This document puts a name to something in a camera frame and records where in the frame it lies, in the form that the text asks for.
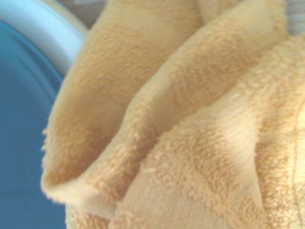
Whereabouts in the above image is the dark blue plate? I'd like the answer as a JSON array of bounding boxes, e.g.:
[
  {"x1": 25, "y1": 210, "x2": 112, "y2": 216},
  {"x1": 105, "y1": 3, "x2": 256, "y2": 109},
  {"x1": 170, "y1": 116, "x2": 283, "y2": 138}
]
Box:
[{"x1": 0, "y1": 19, "x2": 66, "y2": 229}]

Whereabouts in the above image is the yellow terry towel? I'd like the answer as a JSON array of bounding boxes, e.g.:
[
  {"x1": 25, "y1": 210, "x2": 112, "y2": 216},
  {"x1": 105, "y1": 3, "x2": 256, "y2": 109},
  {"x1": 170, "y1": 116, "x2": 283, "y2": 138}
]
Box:
[{"x1": 40, "y1": 0, "x2": 305, "y2": 229}]

